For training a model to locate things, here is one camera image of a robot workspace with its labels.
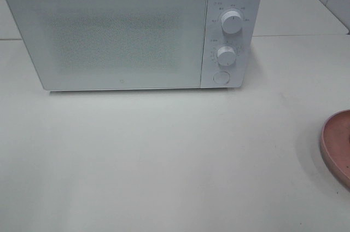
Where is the round white door release button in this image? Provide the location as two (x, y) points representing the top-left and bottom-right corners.
(213, 71), (230, 85)

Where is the white timer knob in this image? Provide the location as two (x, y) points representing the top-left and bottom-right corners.
(217, 46), (237, 66)

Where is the white microwave door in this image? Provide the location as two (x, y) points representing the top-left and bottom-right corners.
(7, 0), (207, 91)

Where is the pink round plate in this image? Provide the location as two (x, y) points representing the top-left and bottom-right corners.
(320, 110), (349, 189)

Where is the white upper power knob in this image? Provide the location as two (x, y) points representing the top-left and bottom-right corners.
(220, 8), (243, 34)

